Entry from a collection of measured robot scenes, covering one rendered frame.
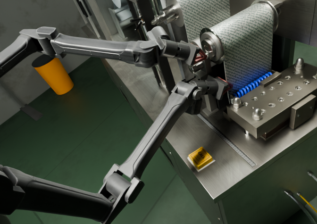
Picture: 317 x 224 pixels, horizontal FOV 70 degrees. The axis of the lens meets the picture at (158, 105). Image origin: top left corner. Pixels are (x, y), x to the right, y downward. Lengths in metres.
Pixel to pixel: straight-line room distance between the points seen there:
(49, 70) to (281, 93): 3.11
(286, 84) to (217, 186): 0.49
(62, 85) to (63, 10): 1.24
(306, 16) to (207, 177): 0.69
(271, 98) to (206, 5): 0.47
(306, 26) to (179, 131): 0.65
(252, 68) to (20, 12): 3.46
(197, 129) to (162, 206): 1.00
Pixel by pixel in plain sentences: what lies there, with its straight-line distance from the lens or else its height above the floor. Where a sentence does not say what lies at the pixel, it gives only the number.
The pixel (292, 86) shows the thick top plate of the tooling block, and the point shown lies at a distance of 1.05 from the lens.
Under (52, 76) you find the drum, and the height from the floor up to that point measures 0.34.
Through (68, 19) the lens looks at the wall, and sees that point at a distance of 4.26.
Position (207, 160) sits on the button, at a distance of 0.94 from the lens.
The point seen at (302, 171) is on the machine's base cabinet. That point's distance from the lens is 1.30.
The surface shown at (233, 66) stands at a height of 1.16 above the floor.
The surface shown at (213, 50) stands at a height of 1.25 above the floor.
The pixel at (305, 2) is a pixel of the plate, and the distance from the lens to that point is 1.02.
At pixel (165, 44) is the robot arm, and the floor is 1.36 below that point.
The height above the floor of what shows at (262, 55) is 1.13.
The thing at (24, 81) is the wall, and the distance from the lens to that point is 4.06.
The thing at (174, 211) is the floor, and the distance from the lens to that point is 1.90.
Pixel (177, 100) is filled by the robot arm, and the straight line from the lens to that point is 0.76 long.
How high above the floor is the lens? 1.70
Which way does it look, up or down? 40 degrees down
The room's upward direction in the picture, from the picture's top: 22 degrees counter-clockwise
